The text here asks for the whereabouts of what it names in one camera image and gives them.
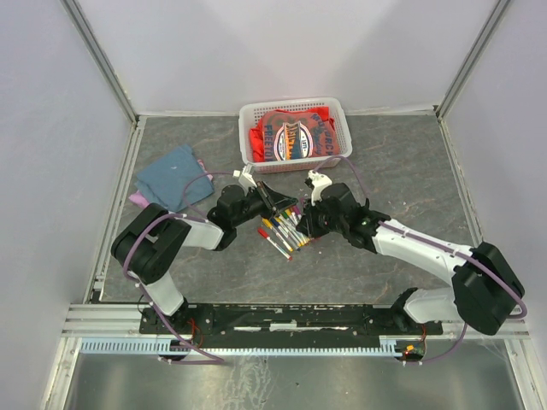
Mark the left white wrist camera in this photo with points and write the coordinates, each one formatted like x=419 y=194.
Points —
x=245 y=178

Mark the red cap marker pen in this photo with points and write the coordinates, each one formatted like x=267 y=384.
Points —
x=273 y=243

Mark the blue cap marker pen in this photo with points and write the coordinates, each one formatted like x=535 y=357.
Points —
x=281 y=224

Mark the blue folded cloth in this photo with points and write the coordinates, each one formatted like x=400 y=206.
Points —
x=164 y=180

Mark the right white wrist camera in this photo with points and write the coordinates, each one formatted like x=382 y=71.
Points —
x=317 y=182

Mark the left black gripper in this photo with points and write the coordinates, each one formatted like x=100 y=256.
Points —
x=272 y=200

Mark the orange printed t-shirt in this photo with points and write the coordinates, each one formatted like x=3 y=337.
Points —
x=282 y=135

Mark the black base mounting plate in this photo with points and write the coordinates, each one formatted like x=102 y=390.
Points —
x=208 y=319

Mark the white plastic basket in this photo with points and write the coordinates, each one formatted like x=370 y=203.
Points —
x=250 y=114

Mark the yellow cap marker pen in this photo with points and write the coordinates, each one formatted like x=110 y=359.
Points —
x=282 y=234

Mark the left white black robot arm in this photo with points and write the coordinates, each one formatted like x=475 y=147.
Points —
x=148 y=246

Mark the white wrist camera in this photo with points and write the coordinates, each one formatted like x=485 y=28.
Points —
x=317 y=182
x=245 y=178

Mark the pink folded cloth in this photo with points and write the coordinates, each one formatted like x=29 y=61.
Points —
x=139 y=200

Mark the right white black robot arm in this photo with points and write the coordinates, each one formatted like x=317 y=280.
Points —
x=481 y=290

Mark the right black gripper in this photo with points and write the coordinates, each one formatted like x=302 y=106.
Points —
x=307 y=225

